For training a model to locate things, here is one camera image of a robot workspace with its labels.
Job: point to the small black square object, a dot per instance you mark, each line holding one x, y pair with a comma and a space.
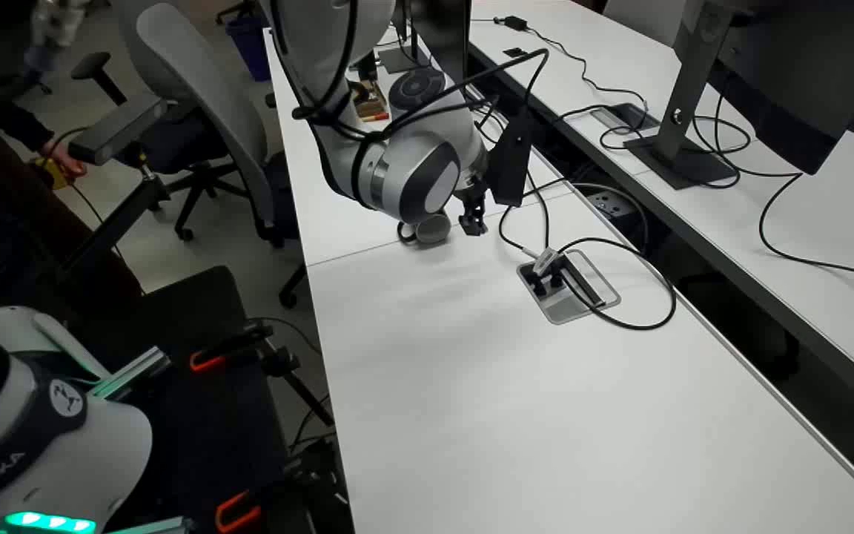
513, 52

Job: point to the dark flat phone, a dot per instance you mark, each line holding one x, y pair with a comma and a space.
623, 116

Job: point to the dark monitor with grey stand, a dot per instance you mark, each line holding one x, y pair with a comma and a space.
802, 68

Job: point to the black flat panel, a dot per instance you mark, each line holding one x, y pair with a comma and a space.
445, 34

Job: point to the grey office chair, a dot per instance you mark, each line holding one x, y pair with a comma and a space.
213, 89

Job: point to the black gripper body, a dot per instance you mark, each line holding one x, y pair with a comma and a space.
511, 159

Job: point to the small black adapter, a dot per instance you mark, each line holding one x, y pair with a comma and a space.
513, 22

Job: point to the aluminium extrusion bar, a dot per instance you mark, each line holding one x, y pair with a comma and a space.
163, 525
130, 372

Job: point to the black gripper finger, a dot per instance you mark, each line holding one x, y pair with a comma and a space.
471, 215

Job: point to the black orange clamp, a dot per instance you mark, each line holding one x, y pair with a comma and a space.
208, 359
234, 510

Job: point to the dark blue bin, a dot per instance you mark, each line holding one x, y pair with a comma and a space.
251, 46

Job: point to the black round disc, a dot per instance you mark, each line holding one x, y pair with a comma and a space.
417, 89

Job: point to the grey desk outlet box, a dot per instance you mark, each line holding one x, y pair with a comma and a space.
556, 297

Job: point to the yellow red emergency stop button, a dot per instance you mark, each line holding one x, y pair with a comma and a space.
65, 168

